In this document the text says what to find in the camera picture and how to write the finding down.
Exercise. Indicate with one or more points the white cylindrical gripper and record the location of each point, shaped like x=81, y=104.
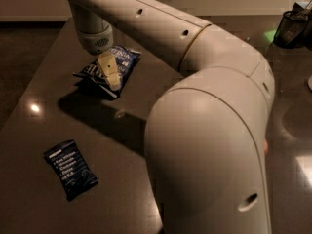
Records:
x=96, y=43

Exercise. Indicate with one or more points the blue kettle chip bag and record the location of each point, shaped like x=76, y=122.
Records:
x=126, y=60

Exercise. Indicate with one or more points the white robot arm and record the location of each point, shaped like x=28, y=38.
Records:
x=204, y=137

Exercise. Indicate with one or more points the dark blue snack bar wrapper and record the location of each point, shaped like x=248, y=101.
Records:
x=71, y=168

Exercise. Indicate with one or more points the red apple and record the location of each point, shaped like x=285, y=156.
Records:
x=265, y=147

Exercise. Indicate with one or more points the black mesh pen holder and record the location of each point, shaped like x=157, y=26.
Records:
x=290, y=29

